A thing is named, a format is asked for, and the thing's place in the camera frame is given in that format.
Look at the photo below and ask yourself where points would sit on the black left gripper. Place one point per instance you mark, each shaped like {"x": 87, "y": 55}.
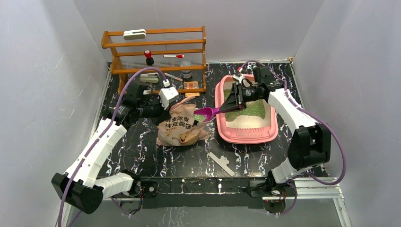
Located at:
{"x": 161, "y": 113}

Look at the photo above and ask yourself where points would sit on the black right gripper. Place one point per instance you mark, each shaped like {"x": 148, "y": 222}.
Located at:
{"x": 235, "y": 101}

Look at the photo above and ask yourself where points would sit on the cat litter bag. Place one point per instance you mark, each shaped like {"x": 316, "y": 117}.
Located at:
{"x": 181, "y": 129}

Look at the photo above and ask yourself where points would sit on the pink cat litter box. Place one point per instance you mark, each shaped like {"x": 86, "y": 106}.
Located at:
{"x": 256, "y": 124}

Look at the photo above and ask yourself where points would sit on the purple litter scoop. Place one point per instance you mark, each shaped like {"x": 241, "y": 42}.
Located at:
{"x": 206, "y": 114}

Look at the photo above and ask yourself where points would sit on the grey bag sealing clip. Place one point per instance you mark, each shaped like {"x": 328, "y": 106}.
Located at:
{"x": 222, "y": 162}

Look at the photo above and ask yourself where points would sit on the orange wooden shelf rack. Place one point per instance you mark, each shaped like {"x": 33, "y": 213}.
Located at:
{"x": 128, "y": 56}

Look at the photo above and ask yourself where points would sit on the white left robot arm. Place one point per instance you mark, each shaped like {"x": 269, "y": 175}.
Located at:
{"x": 78, "y": 185}

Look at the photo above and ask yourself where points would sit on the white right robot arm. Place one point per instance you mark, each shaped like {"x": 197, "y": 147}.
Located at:
{"x": 310, "y": 143}

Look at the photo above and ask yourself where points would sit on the orange snack packet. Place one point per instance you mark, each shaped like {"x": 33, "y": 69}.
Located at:
{"x": 191, "y": 85}

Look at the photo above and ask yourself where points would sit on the white pen on shelf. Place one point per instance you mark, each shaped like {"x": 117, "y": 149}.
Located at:
{"x": 173, "y": 77}

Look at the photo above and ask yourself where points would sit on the grey stapler lower shelf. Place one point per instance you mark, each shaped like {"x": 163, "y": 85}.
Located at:
{"x": 149, "y": 77}

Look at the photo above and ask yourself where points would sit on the small glass jar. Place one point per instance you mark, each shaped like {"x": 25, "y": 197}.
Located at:
{"x": 186, "y": 74}

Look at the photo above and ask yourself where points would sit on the red black stamp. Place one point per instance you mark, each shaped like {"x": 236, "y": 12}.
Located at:
{"x": 149, "y": 58}

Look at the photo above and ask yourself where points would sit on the red white marker pen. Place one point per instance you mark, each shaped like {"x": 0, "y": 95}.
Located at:
{"x": 179, "y": 56}

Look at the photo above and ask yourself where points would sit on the white stapler on top shelf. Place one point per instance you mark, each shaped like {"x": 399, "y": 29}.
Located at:
{"x": 134, "y": 34}

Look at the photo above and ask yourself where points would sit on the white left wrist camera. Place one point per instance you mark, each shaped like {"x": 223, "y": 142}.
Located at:
{"x": 167, "y": 94}

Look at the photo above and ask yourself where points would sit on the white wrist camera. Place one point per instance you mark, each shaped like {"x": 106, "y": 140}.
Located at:
{"x": 241, "y": 79}
{"x": 167, "y": 94}

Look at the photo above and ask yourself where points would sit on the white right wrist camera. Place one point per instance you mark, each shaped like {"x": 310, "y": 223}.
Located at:
{"x": 241, "y": 79}

